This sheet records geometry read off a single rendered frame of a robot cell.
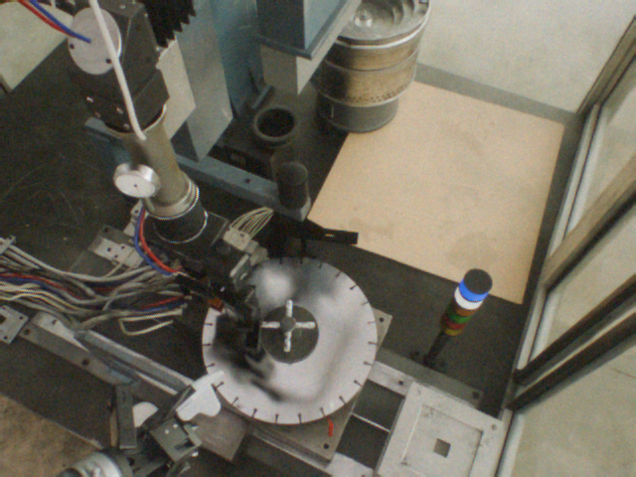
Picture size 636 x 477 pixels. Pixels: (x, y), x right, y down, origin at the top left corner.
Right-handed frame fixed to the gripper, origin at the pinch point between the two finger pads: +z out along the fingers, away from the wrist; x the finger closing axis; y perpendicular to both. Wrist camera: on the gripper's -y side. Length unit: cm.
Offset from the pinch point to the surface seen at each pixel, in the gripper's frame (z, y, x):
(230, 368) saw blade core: 8.2, -2.7, -1.1
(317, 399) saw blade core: 14.1, 12.8, 2.8
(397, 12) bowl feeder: 74, -37, 55
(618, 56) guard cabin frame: 110, 7, 68
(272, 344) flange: 14.6, -0.1, 4.4
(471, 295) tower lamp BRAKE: 24.0, 21.9, 33.2
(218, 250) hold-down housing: -4.4, -5.7, 29.5
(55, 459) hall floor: 17, -52, -110
